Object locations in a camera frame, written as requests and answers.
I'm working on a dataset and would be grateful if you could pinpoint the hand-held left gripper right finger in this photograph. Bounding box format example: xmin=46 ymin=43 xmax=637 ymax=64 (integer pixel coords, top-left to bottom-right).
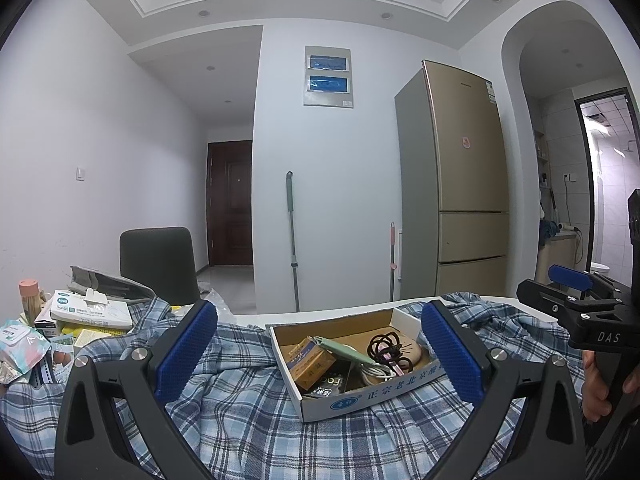
xmin=421 ymin=299 xmax=587 ymax=480

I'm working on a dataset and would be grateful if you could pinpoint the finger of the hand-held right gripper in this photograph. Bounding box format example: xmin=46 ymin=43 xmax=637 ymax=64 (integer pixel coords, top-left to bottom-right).
xmin=516 ymin=279 xmax=622 ymax=332
xmin=547 ymin=263 xmax=629 ymax=302

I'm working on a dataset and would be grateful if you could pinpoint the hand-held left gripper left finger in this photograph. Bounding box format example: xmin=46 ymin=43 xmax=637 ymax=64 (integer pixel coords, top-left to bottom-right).
xmin=54 ymin=299 xmax=221 ymax=480

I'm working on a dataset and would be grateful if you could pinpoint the black hair tie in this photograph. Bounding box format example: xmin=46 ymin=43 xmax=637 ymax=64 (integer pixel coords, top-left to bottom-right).
xmin=367 ymin=329 xmax=407 ymax=362
xmin=370 ymin=337 xmax=432 ymax=374

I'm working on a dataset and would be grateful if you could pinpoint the white cable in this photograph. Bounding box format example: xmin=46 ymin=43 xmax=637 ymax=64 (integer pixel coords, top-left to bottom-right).
xmin=357 ymin=359 xmax=397 ymax=380

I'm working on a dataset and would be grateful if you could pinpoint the green card wallet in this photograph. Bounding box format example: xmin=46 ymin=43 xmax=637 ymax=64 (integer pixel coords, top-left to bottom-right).
xmin=317 ymin=337 xmax=377 ymax=367

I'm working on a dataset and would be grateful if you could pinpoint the shallow cardboard box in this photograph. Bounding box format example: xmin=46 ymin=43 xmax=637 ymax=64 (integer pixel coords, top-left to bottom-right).
xmin=270 ymin=307 xmax=449 ymax=423

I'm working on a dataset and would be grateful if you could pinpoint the small brown packet box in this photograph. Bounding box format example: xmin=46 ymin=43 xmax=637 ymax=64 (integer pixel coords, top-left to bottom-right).
xmin=285 ymin=337 xmax=337 ymax=391

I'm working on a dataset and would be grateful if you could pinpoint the black tissue pack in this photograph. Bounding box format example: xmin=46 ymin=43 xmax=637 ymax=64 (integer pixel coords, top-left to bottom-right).
xmin=304 ymin=372 xmax=352 ymax=399

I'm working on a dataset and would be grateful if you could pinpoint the person's right hand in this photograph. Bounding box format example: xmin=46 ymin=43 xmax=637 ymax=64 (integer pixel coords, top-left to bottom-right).
xmin=581 ymin=351 xmax=610 ymax=424

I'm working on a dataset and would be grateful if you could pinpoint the kitchen counter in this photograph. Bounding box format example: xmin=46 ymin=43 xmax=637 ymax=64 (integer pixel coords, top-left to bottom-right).
xmin=536 ymin=229 xmax=584 ymax=288

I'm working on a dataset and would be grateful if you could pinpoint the white plastic bag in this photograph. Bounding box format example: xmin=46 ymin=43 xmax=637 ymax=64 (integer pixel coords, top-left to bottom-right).
xmin=196 ymin=282 xmax=237 ymax=327

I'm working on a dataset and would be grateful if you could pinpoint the blue plaid shirt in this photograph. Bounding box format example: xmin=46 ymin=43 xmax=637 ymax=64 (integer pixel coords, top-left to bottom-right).
xmin=0 ymin=290 xmax=640 ymax=480

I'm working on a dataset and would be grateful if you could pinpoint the yellow flat box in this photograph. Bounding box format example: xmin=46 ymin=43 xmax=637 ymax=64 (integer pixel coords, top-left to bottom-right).
xmin=60 ymin=322 xmax=132 ymax=350

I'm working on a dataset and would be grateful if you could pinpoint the black chair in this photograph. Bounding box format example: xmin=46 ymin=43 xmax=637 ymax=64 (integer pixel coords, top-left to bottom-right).
xmin=119 ymin=227 xmax=201 ymax=307

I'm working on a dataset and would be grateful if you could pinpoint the white tissue pack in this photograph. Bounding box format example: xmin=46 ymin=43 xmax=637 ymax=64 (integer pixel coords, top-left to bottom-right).
xmin=49 ymin=287 xmax=134 ymax=332

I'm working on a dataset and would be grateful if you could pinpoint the grey bag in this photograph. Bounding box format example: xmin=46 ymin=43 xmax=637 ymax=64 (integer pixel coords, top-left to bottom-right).
xmin=68 ymin=265 xmax=157 ymax=307

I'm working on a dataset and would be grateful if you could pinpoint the gold refrigerator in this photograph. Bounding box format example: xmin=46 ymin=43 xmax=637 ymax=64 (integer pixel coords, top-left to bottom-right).
xmin=393 ymin=59 xmax=511 ymax=304

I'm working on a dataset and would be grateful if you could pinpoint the dark brown door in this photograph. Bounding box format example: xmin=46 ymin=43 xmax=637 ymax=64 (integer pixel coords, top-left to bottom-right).
xmin=206 ymin=140 xmax=254 ymax=267

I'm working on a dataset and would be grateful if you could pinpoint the pink toothpick holder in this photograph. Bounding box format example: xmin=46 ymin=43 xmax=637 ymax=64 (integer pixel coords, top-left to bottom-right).
xmin=18 ymin=279 xmax=49 ymax=327

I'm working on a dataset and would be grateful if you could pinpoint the pastel snack packet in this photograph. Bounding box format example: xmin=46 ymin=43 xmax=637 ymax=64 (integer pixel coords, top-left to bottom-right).
xmin=0 ymin=320 xmax=52 ymax=387

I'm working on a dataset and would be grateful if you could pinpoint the dark bathroom door frame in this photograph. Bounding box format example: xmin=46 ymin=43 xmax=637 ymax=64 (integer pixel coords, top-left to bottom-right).
xmin=574 ymin=87 xmax=640 ymax=272

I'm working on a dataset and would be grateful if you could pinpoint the pink handled mop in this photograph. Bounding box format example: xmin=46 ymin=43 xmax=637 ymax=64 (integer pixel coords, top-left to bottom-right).
xmin=387 ymin=221 xmax=404 ymax=304

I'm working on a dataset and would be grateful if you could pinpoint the grey mop handle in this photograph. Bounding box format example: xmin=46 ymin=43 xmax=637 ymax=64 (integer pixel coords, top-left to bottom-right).
xmin=284 ymin=170 xmax=301 ymax=314

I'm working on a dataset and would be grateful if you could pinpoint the wall electrical panel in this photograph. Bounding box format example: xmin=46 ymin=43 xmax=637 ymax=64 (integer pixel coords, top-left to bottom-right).
xmin=303 ymin=45 xmax=354 ymax=109

